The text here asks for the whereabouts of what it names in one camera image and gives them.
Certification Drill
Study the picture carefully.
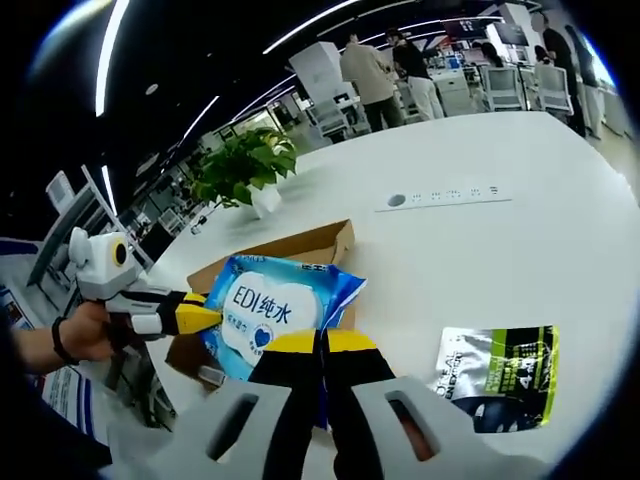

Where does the grey storage rack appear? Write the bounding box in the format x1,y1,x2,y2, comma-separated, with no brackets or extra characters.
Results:
27,164,124,291

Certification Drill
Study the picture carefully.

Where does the potted green plant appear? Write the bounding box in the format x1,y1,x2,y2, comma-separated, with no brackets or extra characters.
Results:
187,126,300,220

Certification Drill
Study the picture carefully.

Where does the silver green sachet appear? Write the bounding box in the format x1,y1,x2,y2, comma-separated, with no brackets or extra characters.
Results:
434,324,561,435

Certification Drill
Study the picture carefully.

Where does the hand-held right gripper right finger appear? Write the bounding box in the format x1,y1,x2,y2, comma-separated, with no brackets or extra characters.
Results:
321,330,504,480

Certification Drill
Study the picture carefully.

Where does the black wristband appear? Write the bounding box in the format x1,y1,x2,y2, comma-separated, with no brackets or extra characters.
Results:
51,314,79,366

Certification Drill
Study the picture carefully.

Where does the blue white information board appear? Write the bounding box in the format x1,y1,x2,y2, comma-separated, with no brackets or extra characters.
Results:
42,364,99,436

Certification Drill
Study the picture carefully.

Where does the white ceiling light strip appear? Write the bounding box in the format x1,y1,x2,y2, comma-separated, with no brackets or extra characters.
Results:
94,0,132,119
262,0,362,55

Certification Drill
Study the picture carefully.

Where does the white office chair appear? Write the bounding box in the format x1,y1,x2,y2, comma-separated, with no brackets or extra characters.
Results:
482,64,525,112
305,97,352,146
534,64,575,114

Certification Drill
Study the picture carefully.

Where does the white table socket panel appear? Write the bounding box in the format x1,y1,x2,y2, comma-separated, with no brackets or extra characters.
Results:
374,183,514,214

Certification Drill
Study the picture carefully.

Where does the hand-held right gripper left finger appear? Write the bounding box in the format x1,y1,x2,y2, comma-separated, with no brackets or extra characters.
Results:
172,329,322,480

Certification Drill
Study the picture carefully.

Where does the dark hanging display screen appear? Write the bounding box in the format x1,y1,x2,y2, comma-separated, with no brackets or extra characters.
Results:
442,19,489,39

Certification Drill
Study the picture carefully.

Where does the blue wet wipes pack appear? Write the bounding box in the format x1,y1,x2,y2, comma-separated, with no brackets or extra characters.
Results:
199,254,370,431

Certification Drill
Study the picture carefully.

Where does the brown cardboard shoe box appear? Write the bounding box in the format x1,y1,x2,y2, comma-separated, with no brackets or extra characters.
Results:
164,218,357,396

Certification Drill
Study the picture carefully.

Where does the person's left hand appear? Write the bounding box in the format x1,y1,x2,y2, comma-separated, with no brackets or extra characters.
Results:
59,299,132,365

